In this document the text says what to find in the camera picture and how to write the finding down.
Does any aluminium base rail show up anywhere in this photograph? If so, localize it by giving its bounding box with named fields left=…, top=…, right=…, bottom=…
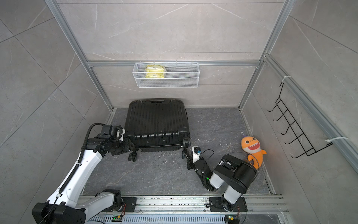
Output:
left=87, top=195, right=293, bottom=224

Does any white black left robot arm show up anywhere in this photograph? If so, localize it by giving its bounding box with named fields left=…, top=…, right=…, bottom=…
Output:
left=32, top=123, right=134, bottom=224

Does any white wire mesh basket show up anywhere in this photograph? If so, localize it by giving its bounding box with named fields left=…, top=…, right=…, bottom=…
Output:
left=132, top=62, right=200, bottom=88

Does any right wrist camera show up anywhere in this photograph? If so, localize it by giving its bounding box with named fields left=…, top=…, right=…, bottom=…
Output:
left=192, top=146, right=201, bottom=163

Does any orange shark plush toy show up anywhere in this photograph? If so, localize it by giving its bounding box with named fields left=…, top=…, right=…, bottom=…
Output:
left=241, top=136, right=267, bottom=170

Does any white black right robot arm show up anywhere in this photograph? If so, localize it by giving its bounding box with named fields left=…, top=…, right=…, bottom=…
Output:
left=181, top=146, right=259, bottom=212

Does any yellow packet in basket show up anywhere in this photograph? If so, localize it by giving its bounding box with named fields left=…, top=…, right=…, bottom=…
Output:
left=145, top=65, right=167, bottom=78

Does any black wire hook rack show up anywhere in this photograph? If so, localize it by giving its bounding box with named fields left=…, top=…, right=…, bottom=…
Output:
left=267, top=83, right=333, bottom=159

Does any black hard-shell suitcase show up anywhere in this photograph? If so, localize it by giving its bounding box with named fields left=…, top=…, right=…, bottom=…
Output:
left=124, top=99, right=191, bottom=162

